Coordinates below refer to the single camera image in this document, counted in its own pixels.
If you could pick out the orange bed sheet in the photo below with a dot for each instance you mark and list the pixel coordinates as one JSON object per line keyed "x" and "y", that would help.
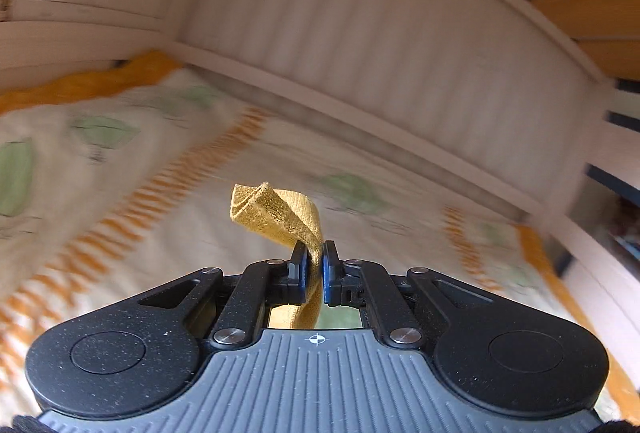
{"x": 75, "y": 85}

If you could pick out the white printed blanket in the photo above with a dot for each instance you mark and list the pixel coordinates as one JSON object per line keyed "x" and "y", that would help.
{"x": 150, "y": 163}

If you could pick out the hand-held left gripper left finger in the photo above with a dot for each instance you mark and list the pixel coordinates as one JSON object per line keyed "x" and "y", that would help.
{"x": 300, "y": 269}

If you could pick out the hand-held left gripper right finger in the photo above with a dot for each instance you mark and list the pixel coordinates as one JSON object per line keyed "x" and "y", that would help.
{"x": 328, "y": 274}

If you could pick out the white wooden bed frame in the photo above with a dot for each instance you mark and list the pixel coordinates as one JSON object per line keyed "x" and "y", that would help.
{"x": 375, "y": 38}

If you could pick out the mustard yellow knit garment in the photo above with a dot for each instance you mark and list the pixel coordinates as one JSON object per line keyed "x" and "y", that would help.
{"x": 280, "y": 213}

